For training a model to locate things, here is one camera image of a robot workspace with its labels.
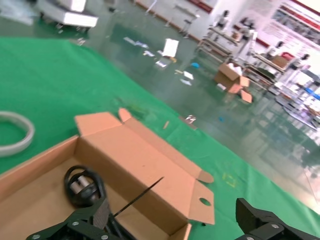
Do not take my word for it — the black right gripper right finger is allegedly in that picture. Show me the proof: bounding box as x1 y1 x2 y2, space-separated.
234 197 320 240

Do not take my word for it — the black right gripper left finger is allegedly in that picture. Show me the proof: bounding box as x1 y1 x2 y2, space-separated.
26 197 112 240

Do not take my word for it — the black power cable with tie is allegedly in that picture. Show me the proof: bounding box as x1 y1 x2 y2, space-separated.
63 164 165 240

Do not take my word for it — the cardboard box with round hole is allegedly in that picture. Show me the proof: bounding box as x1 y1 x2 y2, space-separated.
0 107 216 240

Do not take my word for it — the open cardboard box on floor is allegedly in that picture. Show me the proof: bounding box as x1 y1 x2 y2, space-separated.
214 62 254 104

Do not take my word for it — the white tape roll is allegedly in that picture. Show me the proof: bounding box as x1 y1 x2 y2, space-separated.
0 111 35 158

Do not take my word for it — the metal storage shelving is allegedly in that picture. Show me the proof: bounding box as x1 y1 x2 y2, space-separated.
274 69 320 131

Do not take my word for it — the green table cloth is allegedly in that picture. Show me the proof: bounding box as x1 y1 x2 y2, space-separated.
0 36 320 240

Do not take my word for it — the metal workbench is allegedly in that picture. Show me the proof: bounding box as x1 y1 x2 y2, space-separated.
197 26 241 63

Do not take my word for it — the white board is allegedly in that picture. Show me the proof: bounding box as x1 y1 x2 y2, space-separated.
162 38 180 58

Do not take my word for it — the white cabinet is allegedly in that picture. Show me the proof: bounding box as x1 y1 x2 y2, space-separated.
36 0 100 29

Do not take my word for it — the black stool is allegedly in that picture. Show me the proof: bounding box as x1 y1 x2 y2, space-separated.
183 18 193 38

